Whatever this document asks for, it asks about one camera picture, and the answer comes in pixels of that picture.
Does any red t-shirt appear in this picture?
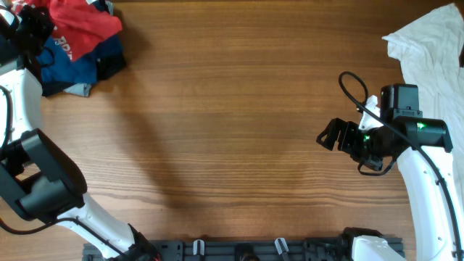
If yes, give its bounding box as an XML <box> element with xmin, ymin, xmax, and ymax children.
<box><xmin>12</xmin><ymin>0</ymin><xmax>123</xmax><ymax>62</ymax></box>

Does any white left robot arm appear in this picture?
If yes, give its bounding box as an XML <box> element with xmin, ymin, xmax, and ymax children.
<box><xmin>1</xmin><ymin>1</ymin><xmax>162</xmax><ymax>260</ymax></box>

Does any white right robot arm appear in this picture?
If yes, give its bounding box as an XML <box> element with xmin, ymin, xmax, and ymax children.
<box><xmin>316</xmin><ymin>116</ymin><xmax>463</xmax><ymax>260</ymax></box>

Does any blue folded shirt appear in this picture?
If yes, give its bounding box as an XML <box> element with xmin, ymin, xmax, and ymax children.
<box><xmin>37</xmin><ymin>35</ymin><xmax>126</xmax><ymax>84</ymax></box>

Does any grey folded garment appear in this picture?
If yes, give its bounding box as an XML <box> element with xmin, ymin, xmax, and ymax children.
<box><xmin>64</xmin><ymin>83</ymin><xmax>92</xmax><ymax>97</ymax></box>

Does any black folded garment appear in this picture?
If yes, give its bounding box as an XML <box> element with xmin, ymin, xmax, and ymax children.
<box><xmin>42</xmin><ymin>53</ymin><xmax>126</xmax><ymax>97</ymax></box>

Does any white t-shirt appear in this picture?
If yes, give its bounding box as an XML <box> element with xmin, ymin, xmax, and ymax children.
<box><xmin>382</xmin><ymin>4</ymin><xmax>463</xmax><ymax>203</ymax></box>

